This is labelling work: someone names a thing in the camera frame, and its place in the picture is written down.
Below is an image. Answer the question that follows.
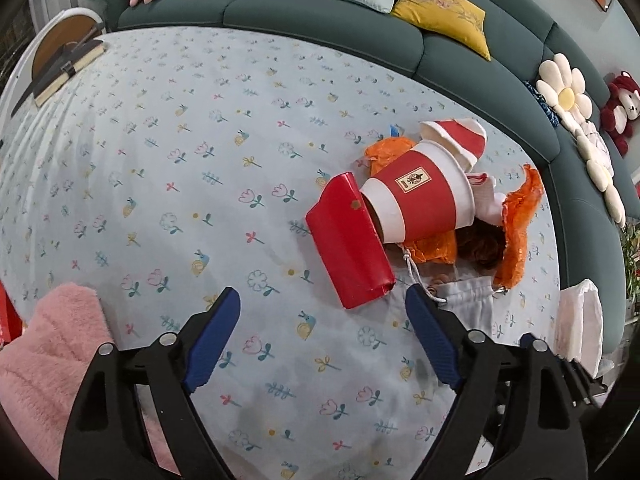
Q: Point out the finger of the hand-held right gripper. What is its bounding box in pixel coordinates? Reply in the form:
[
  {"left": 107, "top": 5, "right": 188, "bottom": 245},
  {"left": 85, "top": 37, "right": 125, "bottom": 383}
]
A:
[{"left": 554, "top": 352, "right": 608, "bottom": 407}]

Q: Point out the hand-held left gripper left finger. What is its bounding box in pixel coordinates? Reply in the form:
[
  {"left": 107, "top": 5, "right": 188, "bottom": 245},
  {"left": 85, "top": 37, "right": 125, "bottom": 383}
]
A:
[{"left": 59, "top": 286, "right": 242, "bottom": 480}]

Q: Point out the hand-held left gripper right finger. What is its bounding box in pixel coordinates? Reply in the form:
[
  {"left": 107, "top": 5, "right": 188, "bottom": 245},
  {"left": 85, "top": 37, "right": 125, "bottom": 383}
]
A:
[{"left": 405, "top": 285, "right": 588, "bottom": 480}]

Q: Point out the dark red velvet scrunchie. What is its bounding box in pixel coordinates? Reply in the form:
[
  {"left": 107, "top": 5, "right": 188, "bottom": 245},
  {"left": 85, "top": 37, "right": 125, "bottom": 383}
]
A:
[{"left": 455, "top": 217, "right": 508, "bottom": 268}]

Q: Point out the orange plastic bag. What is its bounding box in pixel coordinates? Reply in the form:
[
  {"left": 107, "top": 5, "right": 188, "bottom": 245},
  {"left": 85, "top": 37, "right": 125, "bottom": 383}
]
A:
[{"left": 362, "top": 135, "right": 546, "bottom": 288}]

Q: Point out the red cardboard box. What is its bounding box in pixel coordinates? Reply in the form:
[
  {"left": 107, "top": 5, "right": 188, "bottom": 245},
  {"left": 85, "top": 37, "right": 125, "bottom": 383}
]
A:
[{"left": 305, "top": 171, "right": 397, "bottom": 310}]

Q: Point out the green potted plant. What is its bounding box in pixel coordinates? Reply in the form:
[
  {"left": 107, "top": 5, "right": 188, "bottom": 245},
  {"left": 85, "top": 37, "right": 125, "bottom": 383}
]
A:
[{"left": 620, "top": 220, "right": 640, "bottom": 311}]

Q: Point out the red white labelled paper cup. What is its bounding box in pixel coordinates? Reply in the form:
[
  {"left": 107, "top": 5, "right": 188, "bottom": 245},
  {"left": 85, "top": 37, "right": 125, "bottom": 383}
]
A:
[{"left": 359, "top": 140, "right": 476, "bottom": 245}]

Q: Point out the crumpled white paper cup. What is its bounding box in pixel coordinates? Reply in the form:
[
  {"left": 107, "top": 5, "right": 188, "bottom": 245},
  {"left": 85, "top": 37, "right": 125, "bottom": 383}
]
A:
[{"left": 466, "top": 171, "right": 507, "bottom": 226}]

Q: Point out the pink fluffy blanket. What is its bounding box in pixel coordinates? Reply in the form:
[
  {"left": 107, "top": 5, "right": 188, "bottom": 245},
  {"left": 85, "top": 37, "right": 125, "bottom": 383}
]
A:
[{"left": 0, "top": 282, "right": 181, "bottom": 478}]

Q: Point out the floral light blue tablecloth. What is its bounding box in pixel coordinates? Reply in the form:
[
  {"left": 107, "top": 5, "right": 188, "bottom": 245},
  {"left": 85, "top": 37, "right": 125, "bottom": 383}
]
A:
[{"left": 0, "top": 27, "right": 563, "bottom": 480}]

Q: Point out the red object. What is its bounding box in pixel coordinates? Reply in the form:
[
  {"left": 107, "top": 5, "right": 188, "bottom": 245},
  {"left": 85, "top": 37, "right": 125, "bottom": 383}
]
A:
[{"left": 0, "top": 282, "right": 23, "bottom": 348}]

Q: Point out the white daisy cushion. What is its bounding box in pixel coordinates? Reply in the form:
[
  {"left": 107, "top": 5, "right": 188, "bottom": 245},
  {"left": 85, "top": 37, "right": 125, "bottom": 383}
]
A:
[
  {"left": 575, "top": 132, "right": 627, "bottom": 226},
  {"left": 536, "top": 54, "right": 593, "bottom": 123}
]

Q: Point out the crushed red white paper cup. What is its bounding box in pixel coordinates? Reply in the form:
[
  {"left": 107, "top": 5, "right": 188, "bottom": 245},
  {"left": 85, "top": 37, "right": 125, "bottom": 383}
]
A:
[{"left": 419, "top": 117, "right": 488, "bottom": 171}]

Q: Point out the pale grey flower pillow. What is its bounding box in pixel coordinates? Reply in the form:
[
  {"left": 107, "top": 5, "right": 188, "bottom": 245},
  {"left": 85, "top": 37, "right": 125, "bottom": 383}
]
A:
[{"left": 570, "top": 120, "right": 608, "bottom": 158}]

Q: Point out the dark red teddy bear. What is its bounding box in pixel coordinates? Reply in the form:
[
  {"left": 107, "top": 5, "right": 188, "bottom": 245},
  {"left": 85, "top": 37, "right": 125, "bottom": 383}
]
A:
[{"left": 600, "top": 71, "right": 640, "bottom": 157}]

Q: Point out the dark hardcover book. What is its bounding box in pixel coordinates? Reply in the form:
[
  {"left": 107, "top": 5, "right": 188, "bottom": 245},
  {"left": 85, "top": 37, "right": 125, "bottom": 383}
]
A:
[{"left": 31, "top": 39, "right": 107, "bottom": 108}]

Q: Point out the yellow flower embroidered cushion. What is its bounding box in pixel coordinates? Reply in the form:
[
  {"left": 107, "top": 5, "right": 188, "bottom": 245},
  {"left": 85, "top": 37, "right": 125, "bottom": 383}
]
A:
[{"left": 390, "top": 0, "right": 493, "bottom": 62}]

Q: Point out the round white side table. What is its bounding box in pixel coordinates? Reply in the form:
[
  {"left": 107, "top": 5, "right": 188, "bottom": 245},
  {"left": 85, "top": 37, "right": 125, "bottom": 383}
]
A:
[{"left": 0, "top": 8, "right": 106, "bottom": 131}]

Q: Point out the teal sofa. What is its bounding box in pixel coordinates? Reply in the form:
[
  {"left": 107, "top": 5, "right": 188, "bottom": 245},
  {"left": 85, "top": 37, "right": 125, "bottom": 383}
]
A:
[{"left": 82, "top": 0, "right": 640, "bottom": 366}]

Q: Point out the white drawstring pouch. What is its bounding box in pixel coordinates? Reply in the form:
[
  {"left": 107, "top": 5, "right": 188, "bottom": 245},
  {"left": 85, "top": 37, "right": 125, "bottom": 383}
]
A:
[{"left": 400, "top": 245, "right": 501, "bottom": 351}]

